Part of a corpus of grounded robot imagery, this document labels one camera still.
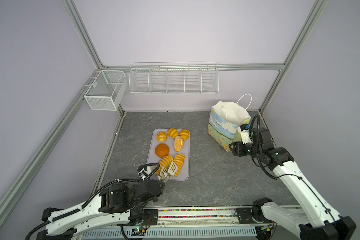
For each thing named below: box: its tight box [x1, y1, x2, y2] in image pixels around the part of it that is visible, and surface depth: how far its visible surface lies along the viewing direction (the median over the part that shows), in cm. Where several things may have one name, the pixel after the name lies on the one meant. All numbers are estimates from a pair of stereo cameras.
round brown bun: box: [155, 143, 170, 158], surface depth 96 cm
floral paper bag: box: [208, 93, 253, 152], surface depth 91 cm
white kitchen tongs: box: [157, 161, 179, 183], surface depth 80 cm
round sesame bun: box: [156, 131, 168, 143], surface depth 103 cm
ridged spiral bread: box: [155, 154, 174, 176], surface depth 91 cm
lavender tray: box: [169, 131, 190, 181], surface depth 93 cm
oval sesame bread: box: [174, 135, 184, 152], surface depth 98 cm
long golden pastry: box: [173, 153, 186, 177], surface depth 91 cm
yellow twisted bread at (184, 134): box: [179, 129, 190, 141], surface depth 104 cm
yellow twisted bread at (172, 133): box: [167, 128, 179, 139], surface depth 105 cm
